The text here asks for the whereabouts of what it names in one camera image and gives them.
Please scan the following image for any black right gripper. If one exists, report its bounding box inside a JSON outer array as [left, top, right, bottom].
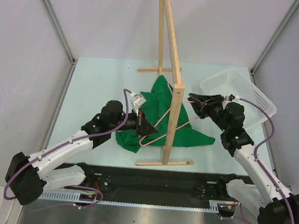
[[185, 92, 231, 133]]

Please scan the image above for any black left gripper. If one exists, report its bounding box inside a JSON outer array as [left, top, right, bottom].
[[109, 106, 159, 138]]

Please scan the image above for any pink wire hanger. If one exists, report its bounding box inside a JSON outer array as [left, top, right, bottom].
[[138, 74, 201, 150]]

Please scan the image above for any green t shirt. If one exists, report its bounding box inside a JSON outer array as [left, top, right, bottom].
[[115, 75, 215, 153]]

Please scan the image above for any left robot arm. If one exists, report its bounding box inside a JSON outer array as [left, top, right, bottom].
[[3, 100, 158, 205]]

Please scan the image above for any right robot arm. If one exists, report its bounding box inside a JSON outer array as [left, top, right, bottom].
[[188, 93, 299, 224]]

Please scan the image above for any white plastic basket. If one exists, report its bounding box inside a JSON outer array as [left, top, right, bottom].
[[200, 68, 277, 130]]

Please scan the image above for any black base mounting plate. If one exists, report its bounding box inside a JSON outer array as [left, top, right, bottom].
[[32, 160, 264, 213]]

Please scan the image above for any wooden clothes rack stand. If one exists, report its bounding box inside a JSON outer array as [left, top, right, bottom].
[[131, 0, 206, 170]]

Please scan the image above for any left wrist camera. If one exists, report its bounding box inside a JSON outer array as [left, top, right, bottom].
[[131, 94, 147, 116]]

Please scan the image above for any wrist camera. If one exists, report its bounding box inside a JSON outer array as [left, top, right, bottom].
[[224, 94, 240, 102], [131, 94, 147, 116]]

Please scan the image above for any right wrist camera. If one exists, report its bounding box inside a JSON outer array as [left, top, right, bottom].
[[224, 94, 240, 102]]

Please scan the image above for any left aluminium frame post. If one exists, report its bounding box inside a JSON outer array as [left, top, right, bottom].
[[26, 0, 81, 65]]

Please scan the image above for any aluminium frame post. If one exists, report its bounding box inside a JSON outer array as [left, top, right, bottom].
[[250, 0, 299, 75], [26, 0, 81, 65]]

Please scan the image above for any white slotted cable duct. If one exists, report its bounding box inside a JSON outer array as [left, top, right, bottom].
[[38, 190, 237, 213]]

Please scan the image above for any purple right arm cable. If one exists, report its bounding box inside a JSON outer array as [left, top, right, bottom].
[[230, 97, 299, 224]]

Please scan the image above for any right aluminium frame post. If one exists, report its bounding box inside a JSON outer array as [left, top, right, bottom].
[[250, 0, 299, 75]]

